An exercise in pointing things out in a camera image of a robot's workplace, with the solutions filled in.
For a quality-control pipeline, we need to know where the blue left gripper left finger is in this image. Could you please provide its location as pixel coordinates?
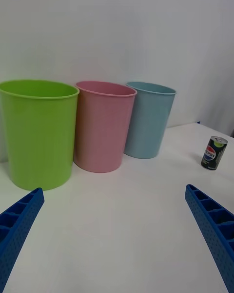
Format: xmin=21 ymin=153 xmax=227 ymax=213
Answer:
xmin=0 ymin=187 xmax=45 ymax=293

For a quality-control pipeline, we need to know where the green plastic bin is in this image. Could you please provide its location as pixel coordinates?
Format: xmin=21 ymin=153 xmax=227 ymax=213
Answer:
xmin=0 ymin=79 xmax=80 ymax=191

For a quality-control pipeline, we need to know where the black drink can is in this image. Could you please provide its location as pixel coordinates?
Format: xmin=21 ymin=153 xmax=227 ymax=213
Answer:
xmin=200 ymin=135 xmax=229 ymax=171

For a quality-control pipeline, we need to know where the pink plastic bin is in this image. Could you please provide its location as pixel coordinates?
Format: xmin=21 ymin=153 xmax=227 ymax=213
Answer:
xmin=73 ymin=80 xmax=137 ymax=174

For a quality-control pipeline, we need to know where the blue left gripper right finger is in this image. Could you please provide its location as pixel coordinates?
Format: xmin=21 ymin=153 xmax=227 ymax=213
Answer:
xmin=184 ymin=184 xmax=234 ymax=293

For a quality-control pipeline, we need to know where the pale blue plastic bin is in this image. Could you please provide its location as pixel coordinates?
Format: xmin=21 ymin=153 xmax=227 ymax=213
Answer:
xmin=123 ymin=81 xmax=177 ymax=160

